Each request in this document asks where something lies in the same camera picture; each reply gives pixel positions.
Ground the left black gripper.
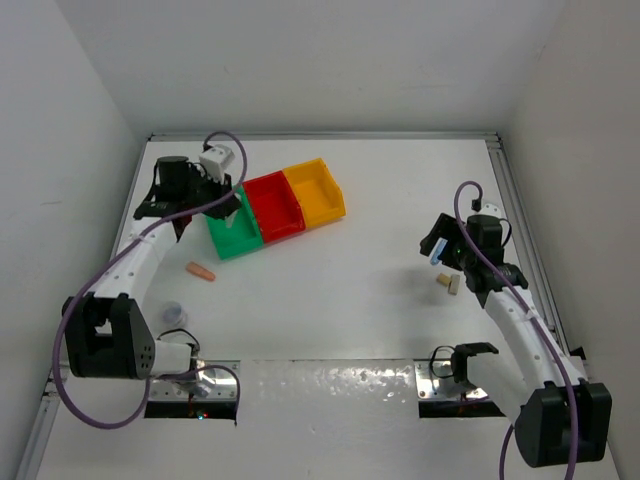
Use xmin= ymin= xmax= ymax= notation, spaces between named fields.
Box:
xmin=181 ymin=168 xmax=239 ymax=220

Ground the blue correction tape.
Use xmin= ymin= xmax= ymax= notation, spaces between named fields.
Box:
xmin=430 ymin=239 xmax=447 ymax=265

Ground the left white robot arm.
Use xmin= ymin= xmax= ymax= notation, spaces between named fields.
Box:
xmin=63 ymin=145 xmax=242 ymax=380

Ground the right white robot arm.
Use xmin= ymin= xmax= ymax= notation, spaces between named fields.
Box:
xmin=420 ymin=210 xmax=612 ymax=468

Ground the yellow eraser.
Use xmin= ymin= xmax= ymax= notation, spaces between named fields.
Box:
xmin=437 ymin=273 xmax=451 ymax=287

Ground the white eraser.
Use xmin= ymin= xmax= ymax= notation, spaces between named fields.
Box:
xmin=448 ymin=274 xmax=461 ymax=295

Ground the green plastic bin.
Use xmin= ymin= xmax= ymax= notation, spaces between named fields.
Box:
xmin=205 ymin=188 xmax=264 ymax=260

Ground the red plastic bin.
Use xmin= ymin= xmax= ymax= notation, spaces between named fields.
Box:
xmin=243 ymin=171 xmax=306 ymax=244

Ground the clear tape roll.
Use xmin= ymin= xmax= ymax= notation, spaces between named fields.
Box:
xmin=161 ymin=301 xmax=187 ymax=328

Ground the yellow plastic bin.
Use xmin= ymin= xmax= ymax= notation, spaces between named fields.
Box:
xmin=282 ymin=158 xmax=346 ymax=229

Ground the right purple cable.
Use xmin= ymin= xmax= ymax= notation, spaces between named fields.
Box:
xmin=453 ymin=181 xmax=581 ymax=480

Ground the purple cable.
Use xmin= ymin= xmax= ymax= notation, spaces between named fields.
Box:
xmin=453 ymin=181 xmax=581 ymax=480
xmin=52 ymin=131 xmax=249 ymax=430

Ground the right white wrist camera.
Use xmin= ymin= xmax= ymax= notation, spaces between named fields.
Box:
xmin=477 ymin=202 xmax=503 ymax=219

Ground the aluminium frame rail back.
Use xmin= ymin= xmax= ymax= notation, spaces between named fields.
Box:
xmin=148 ymin=131 xmax=501 ymax=143

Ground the aluminium frame rail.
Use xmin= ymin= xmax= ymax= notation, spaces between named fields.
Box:
xmin=148 ymin=131 xmax=501 ymax=143
xmin=486 ymin=136 xmax=570 ymax=353

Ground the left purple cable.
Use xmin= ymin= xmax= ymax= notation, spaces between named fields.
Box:
xmin=52 ymin=131 xmax=249 ymax=430

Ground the aluminium frame rail right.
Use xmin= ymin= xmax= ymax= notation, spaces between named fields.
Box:
xmin=486 ymin=136 xmax=570 ymax=353

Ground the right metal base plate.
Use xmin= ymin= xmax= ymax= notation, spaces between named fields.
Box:
xmin=414 ymin=358 xmax=489 ymax=402

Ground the metal base plate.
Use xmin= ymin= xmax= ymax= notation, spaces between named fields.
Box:
xmin=414 ymin=358 xmax=489 ymax=402
xmin=149 ymin=360 xmax=240 ymax=403

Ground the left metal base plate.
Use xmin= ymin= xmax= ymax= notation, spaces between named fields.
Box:
xmin=149 ymin=360 xmax=240 ymax=403

